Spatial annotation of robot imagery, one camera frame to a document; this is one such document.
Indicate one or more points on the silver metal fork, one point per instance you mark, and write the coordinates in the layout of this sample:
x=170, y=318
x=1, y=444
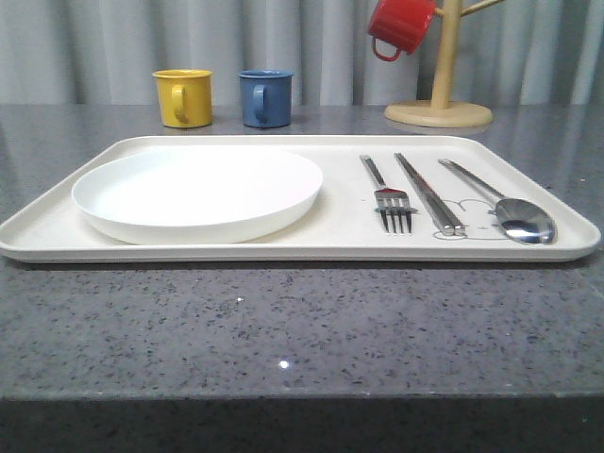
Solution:
x=393, y=205

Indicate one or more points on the white round plate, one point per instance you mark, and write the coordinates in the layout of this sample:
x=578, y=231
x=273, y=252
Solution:
x=195, y=195

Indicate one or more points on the silver metal spoon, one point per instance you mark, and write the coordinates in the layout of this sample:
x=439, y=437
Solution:
x=520, y=220

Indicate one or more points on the cream rabbit serving tray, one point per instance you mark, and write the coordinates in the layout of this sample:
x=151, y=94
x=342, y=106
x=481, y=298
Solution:
x=342, y=223

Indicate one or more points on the blue enamel mug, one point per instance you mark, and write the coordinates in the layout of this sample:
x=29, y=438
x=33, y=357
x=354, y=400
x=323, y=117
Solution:
x=266, y=97

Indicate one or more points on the yellow enamel mug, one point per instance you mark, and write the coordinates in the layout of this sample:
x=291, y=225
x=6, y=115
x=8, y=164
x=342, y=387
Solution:
x=184, y=96

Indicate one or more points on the wooden mug tree stand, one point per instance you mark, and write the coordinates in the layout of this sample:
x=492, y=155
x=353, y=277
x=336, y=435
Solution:
x=440, y=110

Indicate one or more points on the red enamel mug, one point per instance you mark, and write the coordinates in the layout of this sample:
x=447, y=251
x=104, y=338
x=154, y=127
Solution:
x=402, y=24

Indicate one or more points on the grey curtain backdrop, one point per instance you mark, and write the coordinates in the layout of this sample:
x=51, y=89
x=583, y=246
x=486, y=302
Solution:
x=105, y=52

